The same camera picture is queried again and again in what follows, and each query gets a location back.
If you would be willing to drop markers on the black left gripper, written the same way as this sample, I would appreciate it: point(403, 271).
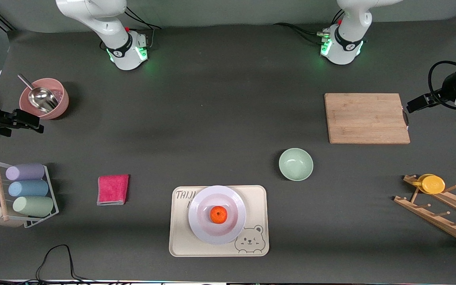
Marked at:
point(446, 89)

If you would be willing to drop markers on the white round plate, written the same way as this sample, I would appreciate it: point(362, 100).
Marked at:
point(200, 221)

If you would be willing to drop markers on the orange fruit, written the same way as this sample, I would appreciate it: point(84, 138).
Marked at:
point(218, 214)

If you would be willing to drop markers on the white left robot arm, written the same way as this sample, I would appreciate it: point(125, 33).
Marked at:
point(346, 43)

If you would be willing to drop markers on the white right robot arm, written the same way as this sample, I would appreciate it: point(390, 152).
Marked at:
point(105, 23)

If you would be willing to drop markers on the metal scoop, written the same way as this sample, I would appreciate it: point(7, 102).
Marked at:
point(42, 99)

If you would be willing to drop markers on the pink bowl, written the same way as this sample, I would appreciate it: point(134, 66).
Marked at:
point(59, 107)

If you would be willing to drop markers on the purple cup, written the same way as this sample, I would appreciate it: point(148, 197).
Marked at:
point(25, 172)

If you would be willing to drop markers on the bamboo cutting board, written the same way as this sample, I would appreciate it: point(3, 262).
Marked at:
point(366, 118)

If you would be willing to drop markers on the blue cup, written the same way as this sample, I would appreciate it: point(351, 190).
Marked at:
point(28, 189)

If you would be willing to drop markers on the yellow cup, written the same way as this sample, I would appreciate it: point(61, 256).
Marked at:
point(433, 184)

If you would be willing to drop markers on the green cup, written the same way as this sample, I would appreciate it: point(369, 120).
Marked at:
point(34, 206)

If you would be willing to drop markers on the pink folded cloth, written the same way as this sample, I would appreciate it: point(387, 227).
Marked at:
point(113, 190)

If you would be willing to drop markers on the wooden peg cup rack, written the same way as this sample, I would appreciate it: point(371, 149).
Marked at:
point(436, 219)

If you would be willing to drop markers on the pale green bowl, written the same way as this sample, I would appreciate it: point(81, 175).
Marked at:
point(296, 164)

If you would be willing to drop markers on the beige bear print tray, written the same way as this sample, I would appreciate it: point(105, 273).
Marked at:
point(180, 245)

